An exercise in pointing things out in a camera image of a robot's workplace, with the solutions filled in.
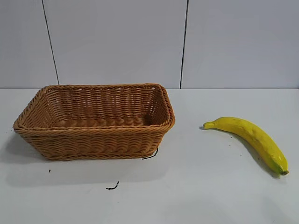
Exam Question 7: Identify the yellow banana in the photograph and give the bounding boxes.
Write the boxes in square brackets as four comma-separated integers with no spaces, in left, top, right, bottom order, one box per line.
[202,116,290,176]

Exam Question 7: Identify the brown woven wicker basket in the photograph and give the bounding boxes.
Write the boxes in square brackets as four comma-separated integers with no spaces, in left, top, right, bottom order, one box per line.
[12,82,176,161]

